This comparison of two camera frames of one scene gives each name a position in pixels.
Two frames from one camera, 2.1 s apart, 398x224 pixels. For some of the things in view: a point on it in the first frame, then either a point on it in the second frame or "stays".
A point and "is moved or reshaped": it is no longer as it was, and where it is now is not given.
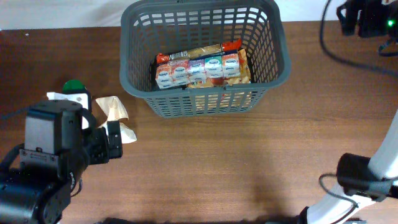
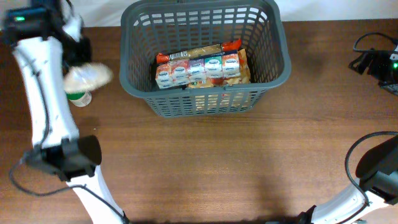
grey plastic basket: [198, 25] stays
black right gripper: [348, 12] → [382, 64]
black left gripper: [104, 150] → [85, 43]
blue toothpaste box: [198, 69] stays
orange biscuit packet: [161, 58] stays
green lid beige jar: [74, 86] is moved or reshaped
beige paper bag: [115, 111] → [84, 76]
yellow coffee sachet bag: [244, 76] stays
